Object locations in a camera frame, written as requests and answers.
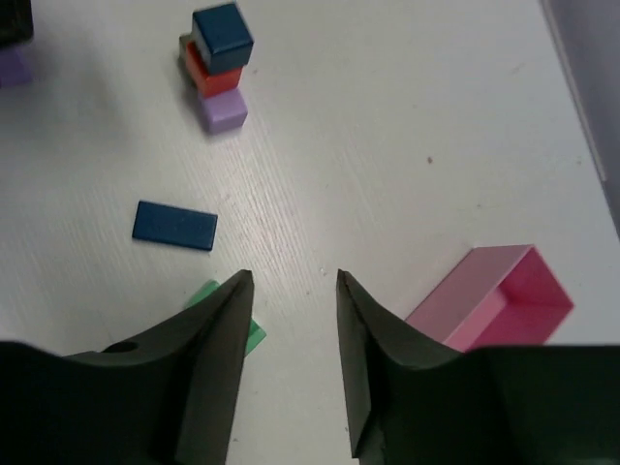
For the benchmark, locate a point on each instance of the long dark blue block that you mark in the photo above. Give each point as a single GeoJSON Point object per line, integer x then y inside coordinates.
{"type": "Point", "coordinates": [175, 226]}

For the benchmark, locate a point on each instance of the green notched wood block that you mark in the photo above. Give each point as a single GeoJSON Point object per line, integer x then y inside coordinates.
{"type": "Point", "coordinates": [256, 334]}

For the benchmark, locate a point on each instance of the pink plastic box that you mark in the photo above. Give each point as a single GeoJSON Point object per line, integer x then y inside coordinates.
{"type": "Point", "coordinates": [497, 295]}

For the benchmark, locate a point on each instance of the red letter wood cube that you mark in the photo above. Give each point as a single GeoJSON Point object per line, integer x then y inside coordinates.
{"type": "Point", "coordinates": [209, 85]}

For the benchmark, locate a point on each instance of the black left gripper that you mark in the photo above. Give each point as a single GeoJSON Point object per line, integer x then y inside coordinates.
{"type": "Point", "coordinates": [16, 22]}

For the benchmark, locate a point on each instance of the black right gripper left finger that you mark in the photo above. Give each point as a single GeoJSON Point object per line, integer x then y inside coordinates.
{"type": "Point", "coordinates": [164, 396]}

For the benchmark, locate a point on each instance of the olive grey wood cube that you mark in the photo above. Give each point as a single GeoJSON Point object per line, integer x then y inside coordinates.
{"type": "Point", "coordinates": [184, 41]}

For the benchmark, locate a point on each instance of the purple wood cube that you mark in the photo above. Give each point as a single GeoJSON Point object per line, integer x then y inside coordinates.
{"type": "Point", "coordinates": [224, 112]}
{"type": "Point", "coordinates": [14, 69]}

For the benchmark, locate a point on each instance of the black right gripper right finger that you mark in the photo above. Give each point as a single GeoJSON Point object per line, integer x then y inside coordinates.
{"type": "Point", "coordinates": [412, 400]}

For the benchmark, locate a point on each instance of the small dark blue block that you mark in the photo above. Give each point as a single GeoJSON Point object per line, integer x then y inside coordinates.
{"type": "Point", "coordinates": [222, 37]}

